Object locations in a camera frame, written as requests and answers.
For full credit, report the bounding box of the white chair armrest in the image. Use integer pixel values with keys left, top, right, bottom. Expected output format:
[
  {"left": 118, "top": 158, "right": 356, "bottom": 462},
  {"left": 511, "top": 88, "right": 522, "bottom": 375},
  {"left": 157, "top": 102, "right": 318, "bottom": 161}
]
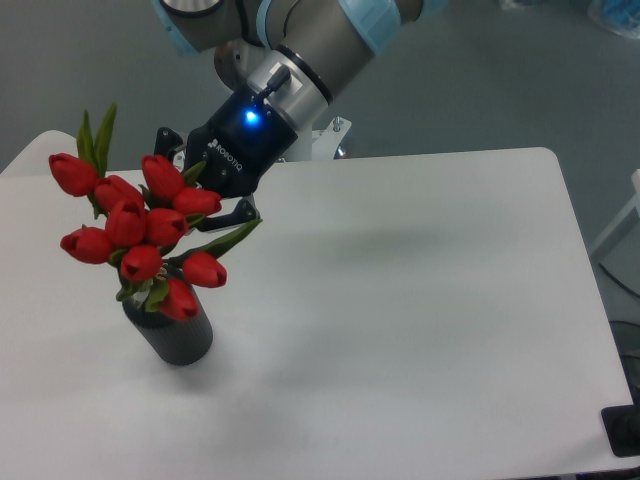
[{"left": 1, "top": 130, "right": 77, "bottom": 178}]

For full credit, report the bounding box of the dark grey ribbed vase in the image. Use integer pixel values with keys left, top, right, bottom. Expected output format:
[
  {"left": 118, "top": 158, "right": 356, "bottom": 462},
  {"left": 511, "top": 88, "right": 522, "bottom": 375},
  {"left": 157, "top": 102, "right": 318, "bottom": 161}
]
[{"left": 122, "top": 264, "right": 214, "bottom": 366}]

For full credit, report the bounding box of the red tulip bouquet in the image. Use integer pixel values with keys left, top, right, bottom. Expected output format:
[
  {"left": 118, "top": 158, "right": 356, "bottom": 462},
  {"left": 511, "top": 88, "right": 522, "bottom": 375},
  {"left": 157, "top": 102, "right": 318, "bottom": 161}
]
[{"left": 48, "top": 105, "right": 260, "bottom": 322}]

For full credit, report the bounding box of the white furniture frame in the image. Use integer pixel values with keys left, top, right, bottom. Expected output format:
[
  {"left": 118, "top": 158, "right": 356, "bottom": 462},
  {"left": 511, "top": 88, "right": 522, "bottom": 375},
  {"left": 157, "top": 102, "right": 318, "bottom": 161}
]
[{"left": 588, "top": 170, "right": 639, "bottom": 262}]

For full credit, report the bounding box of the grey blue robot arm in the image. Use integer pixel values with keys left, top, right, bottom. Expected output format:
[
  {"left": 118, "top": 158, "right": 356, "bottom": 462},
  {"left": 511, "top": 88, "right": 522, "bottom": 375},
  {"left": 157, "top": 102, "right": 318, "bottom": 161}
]
[{"left": 153, "top": 1, "right": 443, "bottom": 232}]

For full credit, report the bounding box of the blue plastic bag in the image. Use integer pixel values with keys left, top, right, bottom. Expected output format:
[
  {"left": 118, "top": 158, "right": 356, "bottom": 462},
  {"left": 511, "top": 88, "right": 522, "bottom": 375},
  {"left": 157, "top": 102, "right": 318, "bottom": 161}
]
[{"left": 588, "top": 0, "right": 639, "bottom": 40}]

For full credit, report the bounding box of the black device at table edge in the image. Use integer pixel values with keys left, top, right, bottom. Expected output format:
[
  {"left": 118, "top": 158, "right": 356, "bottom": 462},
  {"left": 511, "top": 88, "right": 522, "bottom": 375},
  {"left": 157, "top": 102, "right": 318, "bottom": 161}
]
[{"left": 601, "top": 405, "right": 639, "bottom": 458}]

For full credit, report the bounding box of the white metal base frame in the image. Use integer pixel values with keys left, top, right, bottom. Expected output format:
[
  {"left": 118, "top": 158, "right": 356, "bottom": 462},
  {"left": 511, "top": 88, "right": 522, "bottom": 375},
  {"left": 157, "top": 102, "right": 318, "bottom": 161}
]
[{"left": 279, "top": 116, "right": 353, "bottom": 164}]

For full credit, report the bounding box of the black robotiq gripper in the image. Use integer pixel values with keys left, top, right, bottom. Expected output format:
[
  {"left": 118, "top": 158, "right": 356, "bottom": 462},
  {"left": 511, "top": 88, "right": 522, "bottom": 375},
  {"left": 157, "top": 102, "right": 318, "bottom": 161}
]
[{"left": 153, "top": 67, "right": 298, "bottom": 233}]

